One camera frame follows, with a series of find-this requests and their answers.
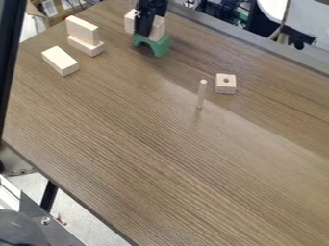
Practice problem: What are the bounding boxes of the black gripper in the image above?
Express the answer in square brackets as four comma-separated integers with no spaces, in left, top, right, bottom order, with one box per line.
[133,0,170,38]

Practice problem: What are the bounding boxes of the wood arch block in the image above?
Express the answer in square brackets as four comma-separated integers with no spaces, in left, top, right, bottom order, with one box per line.
[123,8,167,43]

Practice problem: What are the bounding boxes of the green arch block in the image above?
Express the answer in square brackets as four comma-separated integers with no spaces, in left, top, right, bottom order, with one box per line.
[131,32,174,59]

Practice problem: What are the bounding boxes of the wood rectangular block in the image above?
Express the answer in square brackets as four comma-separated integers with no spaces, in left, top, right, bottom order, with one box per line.
[63,14,103,47]
[40,45,82,78]
[66,34,106,58]

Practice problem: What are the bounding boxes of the wood dowel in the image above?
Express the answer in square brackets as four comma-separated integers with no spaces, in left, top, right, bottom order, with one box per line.
[195,79,210,111]

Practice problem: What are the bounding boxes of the cardboard box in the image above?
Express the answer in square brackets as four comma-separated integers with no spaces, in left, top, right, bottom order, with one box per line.
[24,0,89,29]

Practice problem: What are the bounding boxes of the wood cube with hole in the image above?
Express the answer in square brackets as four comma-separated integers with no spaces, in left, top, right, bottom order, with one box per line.
[215,73,239,95]

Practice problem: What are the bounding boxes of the black metal post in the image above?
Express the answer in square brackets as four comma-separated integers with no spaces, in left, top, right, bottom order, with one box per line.
[0,0,29,139]

